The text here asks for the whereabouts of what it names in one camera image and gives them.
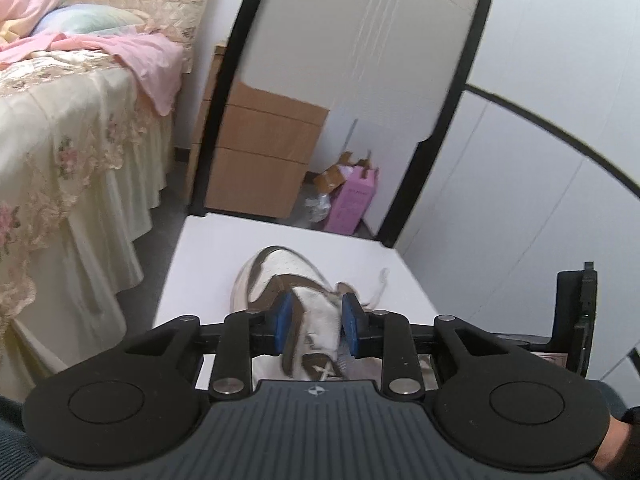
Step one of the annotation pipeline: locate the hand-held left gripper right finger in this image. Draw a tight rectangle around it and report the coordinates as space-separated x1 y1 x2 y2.
341 294 501 401

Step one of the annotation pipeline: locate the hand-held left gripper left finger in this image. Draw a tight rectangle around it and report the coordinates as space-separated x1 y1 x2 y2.
122 292 296 401

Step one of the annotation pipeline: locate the white and brown sneaker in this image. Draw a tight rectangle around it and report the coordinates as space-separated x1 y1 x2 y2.
231 246 441 392

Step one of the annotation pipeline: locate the white shoelace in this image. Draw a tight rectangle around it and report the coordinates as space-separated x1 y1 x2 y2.
367 267 391 308

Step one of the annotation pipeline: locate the person's right forearm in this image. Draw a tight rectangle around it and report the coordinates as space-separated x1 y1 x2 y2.
595 417 633 480

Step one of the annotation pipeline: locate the bed with floral lace cover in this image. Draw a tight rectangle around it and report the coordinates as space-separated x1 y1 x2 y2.
0 0 223 401

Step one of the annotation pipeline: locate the clear plastic bag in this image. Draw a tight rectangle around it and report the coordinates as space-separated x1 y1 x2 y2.
305 191 333 223

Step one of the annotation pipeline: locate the pink carton box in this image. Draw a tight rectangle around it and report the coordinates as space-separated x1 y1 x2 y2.
325 160 381 236

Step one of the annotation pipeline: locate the brown cardboard box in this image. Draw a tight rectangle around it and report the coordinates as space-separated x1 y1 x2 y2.
312 152 373 193

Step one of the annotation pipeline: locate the wooden drawer cabinet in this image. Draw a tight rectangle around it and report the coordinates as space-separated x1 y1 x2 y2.
186 42 331 221

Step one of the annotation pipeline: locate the white wardrobe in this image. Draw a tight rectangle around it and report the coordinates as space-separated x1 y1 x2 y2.
395 0 640 411

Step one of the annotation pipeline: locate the pink cloth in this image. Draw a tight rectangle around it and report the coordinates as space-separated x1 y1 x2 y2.
0 30 186 116

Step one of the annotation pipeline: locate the pastel quilt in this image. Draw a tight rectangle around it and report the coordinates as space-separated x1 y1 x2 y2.
0 0 146 46

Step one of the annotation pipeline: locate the white chair with black frame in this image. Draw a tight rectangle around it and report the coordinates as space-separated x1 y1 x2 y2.
152 0 493 391

